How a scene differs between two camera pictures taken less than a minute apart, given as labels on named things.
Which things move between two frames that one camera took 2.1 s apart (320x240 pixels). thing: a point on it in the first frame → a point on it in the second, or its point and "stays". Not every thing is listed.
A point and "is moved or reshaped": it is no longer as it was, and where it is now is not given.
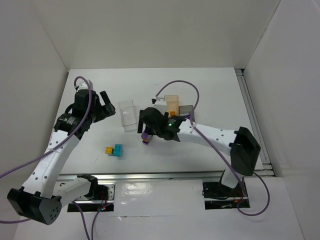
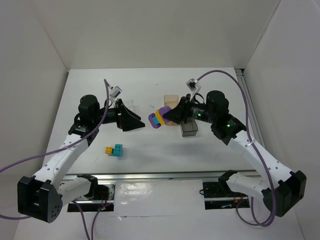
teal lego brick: (118, 150) stays
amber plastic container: (172, 104) stays
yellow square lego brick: (108, 150) stays
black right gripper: (145, 124) → (186, 110)
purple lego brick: (144, 138) is moved or reshaped
